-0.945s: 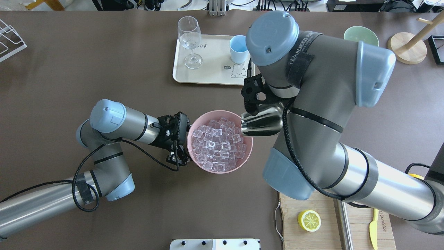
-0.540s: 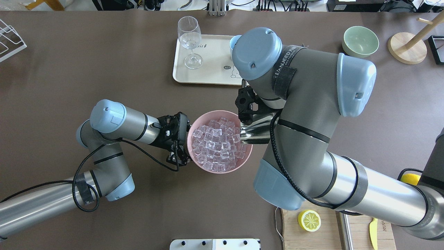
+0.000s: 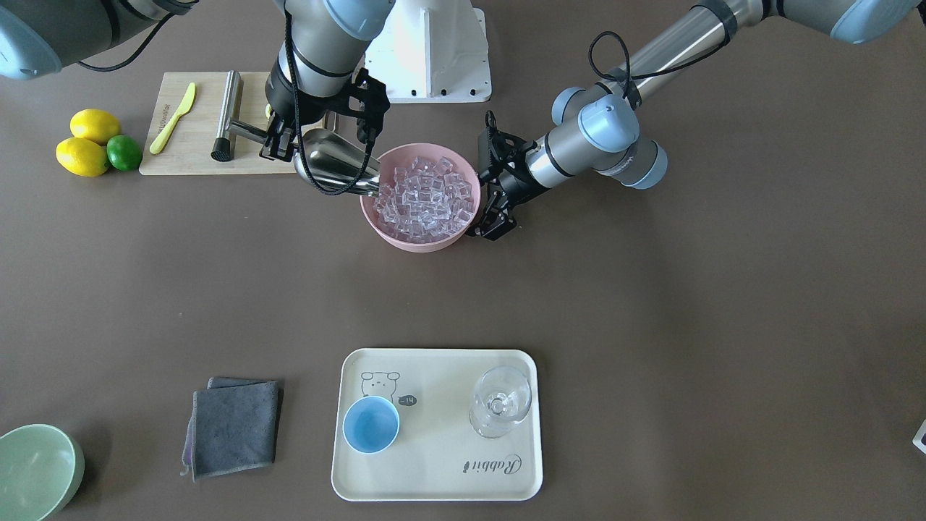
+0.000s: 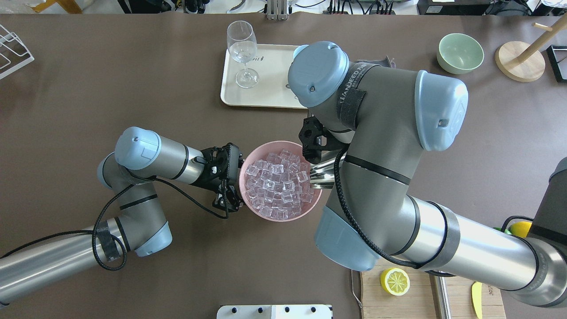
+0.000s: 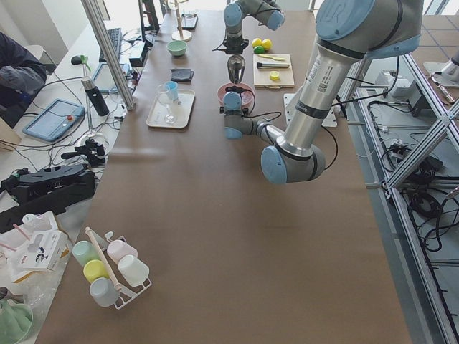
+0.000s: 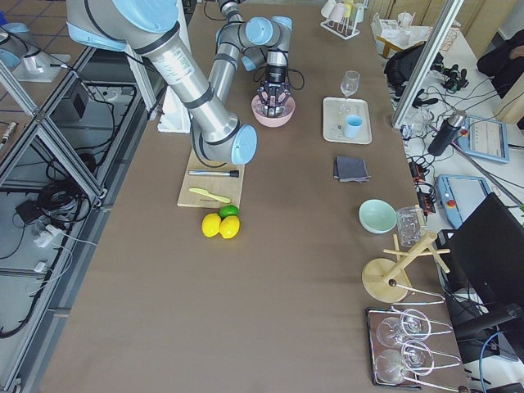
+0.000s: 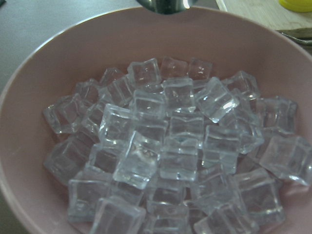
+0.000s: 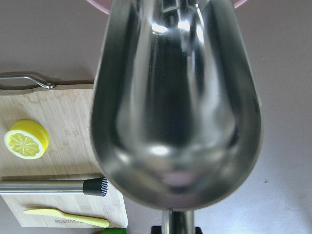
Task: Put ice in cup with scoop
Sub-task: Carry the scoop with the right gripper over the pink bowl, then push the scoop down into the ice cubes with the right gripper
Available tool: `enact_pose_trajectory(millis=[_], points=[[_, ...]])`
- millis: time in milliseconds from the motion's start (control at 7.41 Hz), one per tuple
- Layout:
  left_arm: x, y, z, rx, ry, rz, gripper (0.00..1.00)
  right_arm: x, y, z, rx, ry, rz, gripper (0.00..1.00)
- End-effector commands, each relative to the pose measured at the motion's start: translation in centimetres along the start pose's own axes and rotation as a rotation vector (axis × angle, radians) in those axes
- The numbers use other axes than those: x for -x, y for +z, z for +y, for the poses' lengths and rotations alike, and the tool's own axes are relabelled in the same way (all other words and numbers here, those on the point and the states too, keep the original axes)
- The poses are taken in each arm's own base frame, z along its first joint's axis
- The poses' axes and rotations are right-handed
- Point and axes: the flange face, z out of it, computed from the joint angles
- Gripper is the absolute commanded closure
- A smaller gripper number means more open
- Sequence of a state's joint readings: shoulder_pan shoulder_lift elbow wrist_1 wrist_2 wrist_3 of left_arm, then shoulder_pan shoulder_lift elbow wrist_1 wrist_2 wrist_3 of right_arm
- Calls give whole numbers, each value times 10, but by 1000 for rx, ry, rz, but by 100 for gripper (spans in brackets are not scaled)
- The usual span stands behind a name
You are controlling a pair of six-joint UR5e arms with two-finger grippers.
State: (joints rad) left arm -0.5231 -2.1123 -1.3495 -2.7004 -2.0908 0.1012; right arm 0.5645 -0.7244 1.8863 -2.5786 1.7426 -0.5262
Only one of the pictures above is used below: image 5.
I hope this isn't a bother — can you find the blue plastic cup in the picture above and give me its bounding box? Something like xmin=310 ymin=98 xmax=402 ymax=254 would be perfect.
xmin=164 ymin=81 xmax=179 ymax=102

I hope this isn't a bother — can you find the wooden paper towel stand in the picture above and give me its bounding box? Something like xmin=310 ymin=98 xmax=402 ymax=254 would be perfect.
xmin=171 ymin=0 xmax=192 ymax=42

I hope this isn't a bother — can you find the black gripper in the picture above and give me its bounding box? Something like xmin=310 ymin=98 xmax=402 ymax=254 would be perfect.
xmin=223 ymin=38 xmax=249 ymax=54

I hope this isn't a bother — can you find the green cup on rack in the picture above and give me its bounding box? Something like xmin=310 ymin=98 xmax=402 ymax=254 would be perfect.
xmin=72 ymin=240 xmax=99 ymax=267

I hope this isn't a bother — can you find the yellow cup on rack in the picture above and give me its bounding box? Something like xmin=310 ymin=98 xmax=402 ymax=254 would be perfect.
xmin=83 ymin=259 xmax=110 ymax=283

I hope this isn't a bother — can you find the aluminium frame post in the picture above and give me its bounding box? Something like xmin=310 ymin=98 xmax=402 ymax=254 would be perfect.
xmin=81 ymin=0 xmax=135 ymax=110

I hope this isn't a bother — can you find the clear ice cube pile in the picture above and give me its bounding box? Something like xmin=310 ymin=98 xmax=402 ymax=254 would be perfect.
xmin=240 ymin=92 xmax=253 ymax=104

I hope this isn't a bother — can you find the grey-blue cup on rack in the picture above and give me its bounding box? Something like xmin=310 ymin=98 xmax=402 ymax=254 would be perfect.
xmin=90 ymin=277 xmax=120 ymax=307

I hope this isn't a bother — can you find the seated person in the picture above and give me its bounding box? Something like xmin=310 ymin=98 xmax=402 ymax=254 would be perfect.
xmin=1 ymin=33 xmax=47 ymax=128

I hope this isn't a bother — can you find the blue teach pendant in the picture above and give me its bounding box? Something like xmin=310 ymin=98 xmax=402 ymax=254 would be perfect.
xmin=22 ymin=99 xmax=85 ymax=142

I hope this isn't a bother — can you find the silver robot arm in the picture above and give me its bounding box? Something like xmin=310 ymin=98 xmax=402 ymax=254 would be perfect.
xmin=214 ymin=0 xmax=285 ymax=55
xmin=222 ymin=1 xmax=422 ymax=184

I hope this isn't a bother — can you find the yellow lemon half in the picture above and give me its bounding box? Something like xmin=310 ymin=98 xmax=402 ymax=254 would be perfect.
xmin=270 ymin=71 xmax=280 ymax=80

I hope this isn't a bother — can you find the black computer mouse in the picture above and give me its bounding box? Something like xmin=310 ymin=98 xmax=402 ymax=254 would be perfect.
xmin=71 ymin=56 xmax=82 ymax=65

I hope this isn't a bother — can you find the white cup rack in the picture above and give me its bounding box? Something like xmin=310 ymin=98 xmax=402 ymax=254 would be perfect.
xmin=85 ymin=226 xmax=153 ymax=310

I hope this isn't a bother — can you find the small black tray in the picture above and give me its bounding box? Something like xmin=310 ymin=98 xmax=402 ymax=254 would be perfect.
xmin=181 ymin=14 xmax=198 ymax=30

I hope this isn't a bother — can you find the dark grey folded cloth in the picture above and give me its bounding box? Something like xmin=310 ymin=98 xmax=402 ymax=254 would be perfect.
xmin=171 ymin=68 xmax=194 ymax=82

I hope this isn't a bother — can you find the wooden cutting board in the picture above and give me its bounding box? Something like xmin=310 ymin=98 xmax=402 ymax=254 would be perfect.
xmin=252 ymin=54 xmax=295 ymax=88

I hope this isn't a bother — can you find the metal ice scoop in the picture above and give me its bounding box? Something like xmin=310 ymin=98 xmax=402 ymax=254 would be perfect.
xmin=227 ymin=54 xmax=245 ymax=84

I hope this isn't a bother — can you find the pink cup on rack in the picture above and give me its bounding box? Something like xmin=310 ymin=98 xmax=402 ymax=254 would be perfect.
xmin=107 ymin=239 xmax=138 ymax=264

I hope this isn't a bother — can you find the green lime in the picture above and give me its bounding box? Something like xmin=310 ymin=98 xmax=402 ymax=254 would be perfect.
xmin=253 ymin=46 xmax=265 ymax=54

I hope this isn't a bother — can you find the black water bottle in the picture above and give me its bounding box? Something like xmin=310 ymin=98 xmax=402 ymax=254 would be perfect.
xmin=81 ymin=76 xmax=109 ymax=116

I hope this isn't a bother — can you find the black equipment case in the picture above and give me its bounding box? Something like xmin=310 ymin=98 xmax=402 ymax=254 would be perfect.
xmin=1 ymin=164 xmax=95 ymax=234

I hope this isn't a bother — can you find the black keyboard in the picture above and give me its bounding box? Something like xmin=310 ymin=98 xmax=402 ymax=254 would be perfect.
xmin=106 ymin=28 xmax=123 ymax=59

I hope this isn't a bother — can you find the large pale green bowl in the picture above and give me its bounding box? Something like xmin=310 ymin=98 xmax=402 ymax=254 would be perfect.
xmin=1 ymin=300 xmax=34 ymax=343

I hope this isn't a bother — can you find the white product box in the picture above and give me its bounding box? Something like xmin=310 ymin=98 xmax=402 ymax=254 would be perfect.
xmin=17 ymin=230 xmax=68 ymax=272

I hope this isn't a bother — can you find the yellow plastic knife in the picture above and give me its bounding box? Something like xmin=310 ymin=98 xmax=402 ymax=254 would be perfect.
xmin=258 ymin=54 xmax=285 ymax=61

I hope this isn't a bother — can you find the clear wine glass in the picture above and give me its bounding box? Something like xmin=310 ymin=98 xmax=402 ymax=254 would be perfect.
xmin=156 ymin=84 xmax=176 ymax=125

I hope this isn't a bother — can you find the white cup on rack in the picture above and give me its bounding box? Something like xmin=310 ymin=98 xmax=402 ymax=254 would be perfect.
xmin=118 ymin=254 xmax=150 ymax=287

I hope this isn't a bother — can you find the pink bowl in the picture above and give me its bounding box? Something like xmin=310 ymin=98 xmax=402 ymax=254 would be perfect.
xmin=217 ymin=82 xmax=255 ymax=108

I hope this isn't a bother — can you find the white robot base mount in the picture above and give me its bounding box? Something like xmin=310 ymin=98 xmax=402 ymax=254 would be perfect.
xmin=283 ymin=86 xmax=339 ymax=128

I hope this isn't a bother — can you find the cream serving tray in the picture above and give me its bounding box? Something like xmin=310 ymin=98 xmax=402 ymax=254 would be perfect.
xmin=146 ymin=89 xmax=195 ymax=129

